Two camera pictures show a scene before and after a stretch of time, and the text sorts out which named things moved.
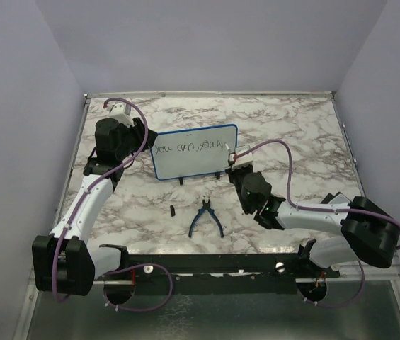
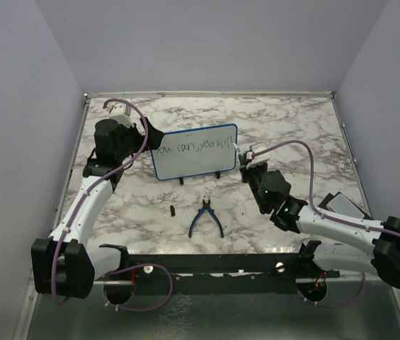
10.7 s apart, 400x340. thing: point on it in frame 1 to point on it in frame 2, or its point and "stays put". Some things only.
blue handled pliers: [206, 205] stays put
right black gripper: [232, 172] to [245, 171]
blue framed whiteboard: [193, 151] stays put
